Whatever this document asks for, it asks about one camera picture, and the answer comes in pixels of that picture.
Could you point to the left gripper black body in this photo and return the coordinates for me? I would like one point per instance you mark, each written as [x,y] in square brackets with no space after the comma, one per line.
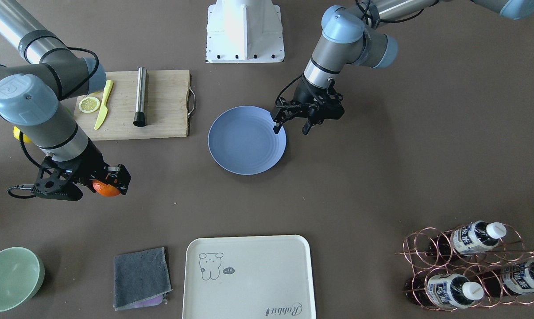
[303,94]

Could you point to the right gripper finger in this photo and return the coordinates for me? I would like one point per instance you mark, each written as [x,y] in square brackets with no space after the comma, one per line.
[118,177]
[89,185]

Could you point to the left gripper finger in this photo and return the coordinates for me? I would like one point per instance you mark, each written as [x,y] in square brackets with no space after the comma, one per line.
[307,127]
[277,127]

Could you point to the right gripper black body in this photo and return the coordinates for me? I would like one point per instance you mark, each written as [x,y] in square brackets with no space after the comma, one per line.
[91,166]

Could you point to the orange mandarin fruit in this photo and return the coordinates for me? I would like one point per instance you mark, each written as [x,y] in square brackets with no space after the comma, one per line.
[105,189]

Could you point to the blue round plate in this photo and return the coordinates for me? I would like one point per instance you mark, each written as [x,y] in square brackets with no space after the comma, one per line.
[242,140]

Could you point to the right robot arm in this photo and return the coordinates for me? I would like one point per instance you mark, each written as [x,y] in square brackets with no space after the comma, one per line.
[30,99]

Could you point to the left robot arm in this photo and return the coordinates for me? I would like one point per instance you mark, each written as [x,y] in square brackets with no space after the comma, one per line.
[349,37]

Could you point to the steel muddler black tip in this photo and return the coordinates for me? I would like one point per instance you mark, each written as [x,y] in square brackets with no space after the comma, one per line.
[139,115]

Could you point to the yellow lemon near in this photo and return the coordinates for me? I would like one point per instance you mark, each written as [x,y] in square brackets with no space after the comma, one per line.
[17,134]

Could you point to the lemon slice upper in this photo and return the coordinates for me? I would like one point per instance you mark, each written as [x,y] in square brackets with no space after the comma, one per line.
[89,104]

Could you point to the wooden cutting board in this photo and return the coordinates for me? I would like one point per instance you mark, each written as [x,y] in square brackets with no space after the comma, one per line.
[166,109]

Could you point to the yellow plastic knife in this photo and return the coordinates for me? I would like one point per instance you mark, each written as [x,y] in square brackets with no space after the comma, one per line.
[103,110]

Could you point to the grey folded cloth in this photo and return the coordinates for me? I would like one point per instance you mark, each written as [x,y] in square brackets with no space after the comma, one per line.
[141,279]

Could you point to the green bowl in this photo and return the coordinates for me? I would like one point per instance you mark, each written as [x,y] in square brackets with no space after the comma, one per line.
[21,276]

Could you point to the cream rabbit tray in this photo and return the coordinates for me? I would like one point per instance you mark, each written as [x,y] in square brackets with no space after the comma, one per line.
[254,277]

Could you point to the tea bottle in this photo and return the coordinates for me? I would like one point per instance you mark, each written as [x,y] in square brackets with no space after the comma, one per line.
[513,280]
[443,291]
[476,237]

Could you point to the tea bottle middle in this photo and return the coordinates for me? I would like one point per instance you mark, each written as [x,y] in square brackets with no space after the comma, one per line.
[443,291]

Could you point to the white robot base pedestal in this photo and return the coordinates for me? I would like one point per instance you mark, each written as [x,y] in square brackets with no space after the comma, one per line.
[244,31]

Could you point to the copper wire bottle rack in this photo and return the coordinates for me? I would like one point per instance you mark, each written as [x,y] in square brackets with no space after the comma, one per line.
[510,250]

